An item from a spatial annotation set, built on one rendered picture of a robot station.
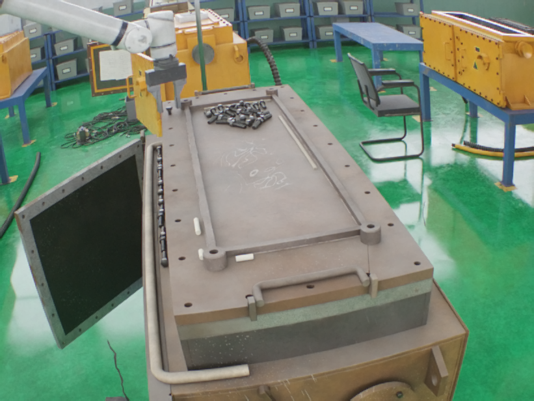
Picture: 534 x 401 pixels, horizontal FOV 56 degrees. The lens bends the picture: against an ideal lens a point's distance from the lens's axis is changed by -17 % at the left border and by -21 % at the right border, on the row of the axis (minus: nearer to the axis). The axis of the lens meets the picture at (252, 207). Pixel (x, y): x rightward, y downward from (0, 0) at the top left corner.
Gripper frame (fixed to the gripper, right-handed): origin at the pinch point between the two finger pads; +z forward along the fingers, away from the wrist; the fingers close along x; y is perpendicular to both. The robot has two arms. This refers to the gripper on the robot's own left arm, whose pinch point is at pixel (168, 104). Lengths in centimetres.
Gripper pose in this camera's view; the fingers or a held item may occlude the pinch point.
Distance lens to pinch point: 195.5
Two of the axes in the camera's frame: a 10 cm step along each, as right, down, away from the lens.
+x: -9.1, 2.5, -3.3
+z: 0.9, 8.9, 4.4
